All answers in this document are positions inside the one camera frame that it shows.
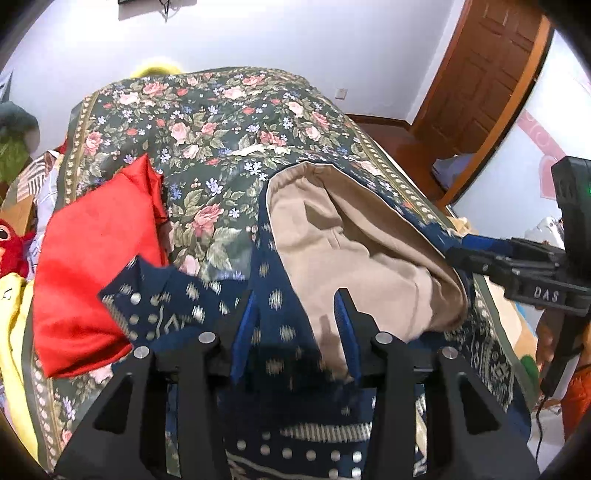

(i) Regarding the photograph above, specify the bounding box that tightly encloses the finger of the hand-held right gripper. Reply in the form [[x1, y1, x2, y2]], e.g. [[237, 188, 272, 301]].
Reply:
[[445, 247, 561, 289], [462, 234, 566, 261]]

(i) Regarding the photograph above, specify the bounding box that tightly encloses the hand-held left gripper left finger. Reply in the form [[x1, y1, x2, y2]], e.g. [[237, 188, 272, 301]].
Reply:
[[53, 291, 259, 480]]

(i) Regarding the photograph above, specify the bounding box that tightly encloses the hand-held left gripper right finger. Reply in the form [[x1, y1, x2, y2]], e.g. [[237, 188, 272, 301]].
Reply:
[[333, 288, 541, 480]]

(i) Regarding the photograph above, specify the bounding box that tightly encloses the navy patterned hooded jacket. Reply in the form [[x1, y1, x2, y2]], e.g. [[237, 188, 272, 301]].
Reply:
[[98, 161, 532, 480]]

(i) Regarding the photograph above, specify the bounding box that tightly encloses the person's right hand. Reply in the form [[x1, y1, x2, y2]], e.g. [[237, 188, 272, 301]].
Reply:
[[536, 314, 561, 370]]

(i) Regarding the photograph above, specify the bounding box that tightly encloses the pale blue cloth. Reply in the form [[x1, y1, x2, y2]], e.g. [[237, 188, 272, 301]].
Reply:
[[431, 154, 476, 188]]

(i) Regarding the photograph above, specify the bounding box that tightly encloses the brown wooden door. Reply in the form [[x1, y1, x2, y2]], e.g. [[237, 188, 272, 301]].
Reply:
[[411, 0, 555, 155]]

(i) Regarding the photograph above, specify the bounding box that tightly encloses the red cloth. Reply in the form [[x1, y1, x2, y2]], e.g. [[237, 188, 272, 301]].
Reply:
[[32, 154, 169, 379]]

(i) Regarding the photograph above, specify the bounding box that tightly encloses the green floral bed cover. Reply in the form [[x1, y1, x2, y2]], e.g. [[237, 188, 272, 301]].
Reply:
[[23, 67, 546, 480]]

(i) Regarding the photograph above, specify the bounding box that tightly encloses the yellow cloth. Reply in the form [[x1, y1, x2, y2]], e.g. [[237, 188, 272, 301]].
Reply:
[[0, 272, 51, 462]]

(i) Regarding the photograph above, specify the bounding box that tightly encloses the red plush toy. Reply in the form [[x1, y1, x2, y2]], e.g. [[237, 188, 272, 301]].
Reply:
[[0, 217, 35, 280]]

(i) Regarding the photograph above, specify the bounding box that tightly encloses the brown striped patterned pillow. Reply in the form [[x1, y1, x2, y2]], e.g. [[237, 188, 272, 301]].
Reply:
[[18, 150, 65, 206]]

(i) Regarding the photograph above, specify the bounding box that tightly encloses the yellow round object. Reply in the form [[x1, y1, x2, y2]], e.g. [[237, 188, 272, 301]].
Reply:
[[130, 56, 183, 78]]

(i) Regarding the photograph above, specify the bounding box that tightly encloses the dark grey cushion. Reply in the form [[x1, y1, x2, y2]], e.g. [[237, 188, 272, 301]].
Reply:
[[0, 102, 41, 153]]

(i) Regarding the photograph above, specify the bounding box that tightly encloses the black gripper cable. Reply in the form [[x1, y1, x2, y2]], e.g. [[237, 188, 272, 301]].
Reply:
[[534, 392, 556, 464]]

